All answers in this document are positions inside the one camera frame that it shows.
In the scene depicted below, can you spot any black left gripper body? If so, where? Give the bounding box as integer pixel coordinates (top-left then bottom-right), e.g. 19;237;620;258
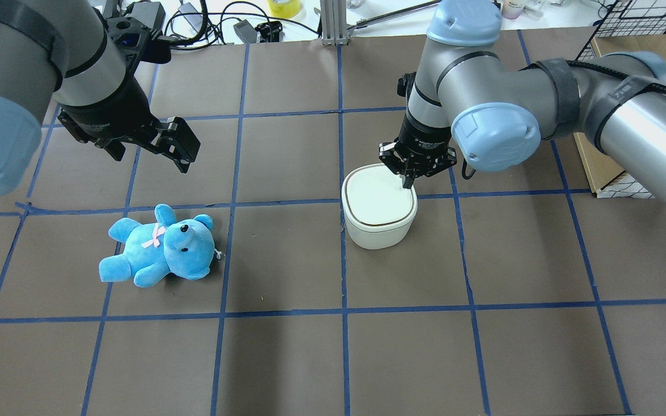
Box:
57;78;161;161

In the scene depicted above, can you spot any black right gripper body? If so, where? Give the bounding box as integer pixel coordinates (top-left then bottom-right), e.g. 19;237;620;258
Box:
379;113;457;177

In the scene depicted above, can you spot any white trash can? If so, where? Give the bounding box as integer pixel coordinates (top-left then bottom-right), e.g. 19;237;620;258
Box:
341;164;418;250

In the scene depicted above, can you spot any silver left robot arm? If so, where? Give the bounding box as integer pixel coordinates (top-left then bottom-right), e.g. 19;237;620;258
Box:
0;1;200;196

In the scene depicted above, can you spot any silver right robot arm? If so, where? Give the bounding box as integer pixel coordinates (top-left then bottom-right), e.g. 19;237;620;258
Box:
379;1;666;203

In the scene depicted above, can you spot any blue teddy bear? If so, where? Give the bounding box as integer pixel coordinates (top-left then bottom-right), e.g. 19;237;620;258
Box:
98;205;221;288

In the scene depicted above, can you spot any slim grey adapter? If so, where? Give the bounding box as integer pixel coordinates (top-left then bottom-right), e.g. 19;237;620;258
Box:
233;20;259;44

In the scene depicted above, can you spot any yellow tape roll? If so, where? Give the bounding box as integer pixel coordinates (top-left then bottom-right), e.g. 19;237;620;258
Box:
267;0;303;19

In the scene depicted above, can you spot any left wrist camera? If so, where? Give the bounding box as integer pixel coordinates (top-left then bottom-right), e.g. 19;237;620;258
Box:
102;1;171;73

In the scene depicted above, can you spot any aluminium frame post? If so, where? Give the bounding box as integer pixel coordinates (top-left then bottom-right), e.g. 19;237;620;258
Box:
320;0;350;46

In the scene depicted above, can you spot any wooden shelf with wire mesh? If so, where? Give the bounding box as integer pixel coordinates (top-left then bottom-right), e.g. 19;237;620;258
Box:
566;27;666;199

